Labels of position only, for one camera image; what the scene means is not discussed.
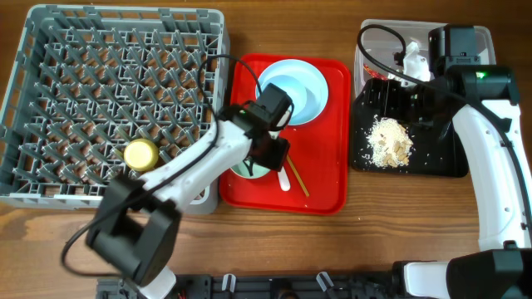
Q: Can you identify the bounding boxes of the white round plate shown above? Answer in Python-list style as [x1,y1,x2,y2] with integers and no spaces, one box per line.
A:
[259,59,328,125]

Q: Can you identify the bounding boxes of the black plastic tray bin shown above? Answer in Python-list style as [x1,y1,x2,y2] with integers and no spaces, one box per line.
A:
[349,89,469,178]

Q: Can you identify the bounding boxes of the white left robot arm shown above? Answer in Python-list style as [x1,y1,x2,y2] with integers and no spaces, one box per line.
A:
[86,84,293,298]

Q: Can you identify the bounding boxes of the red plastic tray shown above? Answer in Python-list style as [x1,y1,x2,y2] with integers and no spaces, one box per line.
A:
[219,56,352,215]

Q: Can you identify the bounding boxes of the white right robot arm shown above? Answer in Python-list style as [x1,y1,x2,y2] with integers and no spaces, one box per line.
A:
[350,20,531,298]

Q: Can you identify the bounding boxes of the light blue bowl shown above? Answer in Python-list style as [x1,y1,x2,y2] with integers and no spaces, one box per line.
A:
[259,75,309,125]

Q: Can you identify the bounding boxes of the wooden chopstick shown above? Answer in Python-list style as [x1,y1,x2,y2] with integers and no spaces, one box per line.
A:
[286,155,310,198]

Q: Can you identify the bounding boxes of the yellow cup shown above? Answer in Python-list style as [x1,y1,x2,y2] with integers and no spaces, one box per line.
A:
[123,139,159,172]

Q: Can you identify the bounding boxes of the white plastic fork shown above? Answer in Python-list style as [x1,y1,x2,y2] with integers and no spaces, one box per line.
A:
[278,168,291,192]

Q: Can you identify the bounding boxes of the clear plastic bin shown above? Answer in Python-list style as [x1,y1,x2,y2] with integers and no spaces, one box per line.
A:
[353,18,499,99]

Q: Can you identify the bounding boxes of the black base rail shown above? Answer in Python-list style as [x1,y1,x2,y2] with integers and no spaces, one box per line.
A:
[96,269,408,299]

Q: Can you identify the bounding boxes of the red snack wrapper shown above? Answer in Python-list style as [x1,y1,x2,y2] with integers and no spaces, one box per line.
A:
[363,63,388,81]

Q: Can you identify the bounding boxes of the white tissue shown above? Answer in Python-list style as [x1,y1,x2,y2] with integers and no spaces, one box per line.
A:
[403,42,431,81]

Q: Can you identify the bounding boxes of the rice and nut scraps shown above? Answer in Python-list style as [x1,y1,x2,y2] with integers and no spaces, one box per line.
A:
[362,115,414,169]

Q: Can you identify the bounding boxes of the grey dishwasher rack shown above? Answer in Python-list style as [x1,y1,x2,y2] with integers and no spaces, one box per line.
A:
[1,4,230,209]

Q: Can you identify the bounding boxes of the pale green saucer bowl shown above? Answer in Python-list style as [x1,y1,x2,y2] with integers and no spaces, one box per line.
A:
[230,160,270,179]

